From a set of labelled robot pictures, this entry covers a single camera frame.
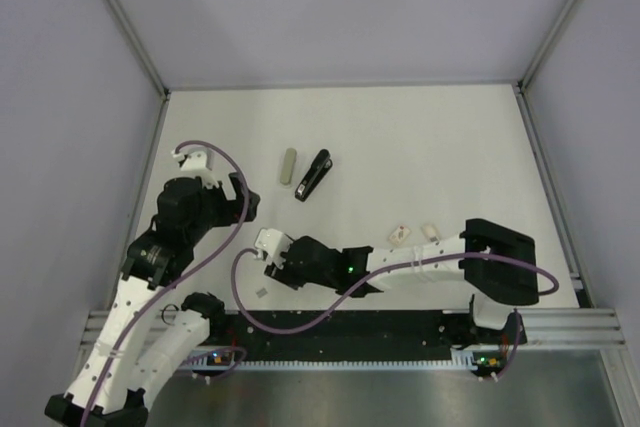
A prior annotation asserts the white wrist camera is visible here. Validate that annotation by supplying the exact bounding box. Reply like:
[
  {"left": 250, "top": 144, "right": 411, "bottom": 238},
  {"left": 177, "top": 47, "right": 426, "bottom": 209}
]
[
  {"left": 254, "top": 228, "right": 294, "bottom": 265},
  {"left": 172, "top": 147, "right": 218, "bottom": 188}
]

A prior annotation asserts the aluminium frame rail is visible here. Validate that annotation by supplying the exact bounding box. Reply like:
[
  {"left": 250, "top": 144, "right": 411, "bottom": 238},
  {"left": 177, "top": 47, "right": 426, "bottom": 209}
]
[{"left": 103, "top": 0, "right": 169, "bottom": 101}]

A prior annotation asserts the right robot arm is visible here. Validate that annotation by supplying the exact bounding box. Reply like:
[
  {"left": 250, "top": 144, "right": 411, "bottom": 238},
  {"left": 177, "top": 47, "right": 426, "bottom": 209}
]
[{"left": 254, "top": 218, "right": 541, "bottom": 343}]

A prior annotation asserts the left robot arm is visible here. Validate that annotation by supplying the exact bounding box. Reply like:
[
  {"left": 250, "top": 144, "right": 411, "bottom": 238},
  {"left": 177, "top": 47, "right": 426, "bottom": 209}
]
[{"left": 45, "top": 168, "right": 260, "bottom": 426}]

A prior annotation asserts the black stapler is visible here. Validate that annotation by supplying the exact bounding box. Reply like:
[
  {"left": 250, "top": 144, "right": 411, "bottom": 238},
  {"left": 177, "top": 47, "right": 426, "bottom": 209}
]
[{"left": 294, "top": 149, "right": 333, "bottom": 202}]

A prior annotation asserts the white staple box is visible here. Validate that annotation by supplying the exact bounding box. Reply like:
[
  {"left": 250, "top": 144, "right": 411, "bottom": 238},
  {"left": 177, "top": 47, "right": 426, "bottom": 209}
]
[{"left": 388, "top": 224, "right": 412, "bottom": 247}]

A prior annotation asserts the beige green stapler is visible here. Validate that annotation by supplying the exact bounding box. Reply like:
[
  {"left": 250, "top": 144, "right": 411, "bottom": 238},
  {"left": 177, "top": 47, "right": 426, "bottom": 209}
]
[{"left": 279, "top": 148, "right": 297, "bottom": 186}]

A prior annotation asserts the white toothed cable duct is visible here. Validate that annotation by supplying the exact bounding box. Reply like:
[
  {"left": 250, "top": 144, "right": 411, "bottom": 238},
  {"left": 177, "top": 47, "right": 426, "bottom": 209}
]
[{"left": 177, "top": 350, "right": 506, "bottom": 377}]

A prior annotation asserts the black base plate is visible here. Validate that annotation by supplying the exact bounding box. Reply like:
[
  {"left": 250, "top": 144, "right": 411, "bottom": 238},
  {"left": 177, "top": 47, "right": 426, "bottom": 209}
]
[{"left": 204, "top": 310, "right": 475, "bottom": 361}]

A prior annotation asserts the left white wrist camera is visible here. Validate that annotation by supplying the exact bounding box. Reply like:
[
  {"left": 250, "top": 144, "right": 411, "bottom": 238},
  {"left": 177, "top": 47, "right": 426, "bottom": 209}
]
[{"left": 172, "top": 147, "right": 218, "bottom": 188}]

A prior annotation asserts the beige staple tray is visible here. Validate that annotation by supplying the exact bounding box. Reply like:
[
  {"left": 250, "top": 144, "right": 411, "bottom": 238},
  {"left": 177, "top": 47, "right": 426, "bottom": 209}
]
[{"left": 421, "top": 223, "right": 442, "bottom": 243}]

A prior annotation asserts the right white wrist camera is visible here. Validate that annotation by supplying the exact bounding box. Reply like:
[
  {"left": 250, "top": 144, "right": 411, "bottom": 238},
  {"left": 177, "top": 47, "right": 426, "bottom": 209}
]
[{"left": 254, "top": 228, "right": 294, "bottom": 265}]

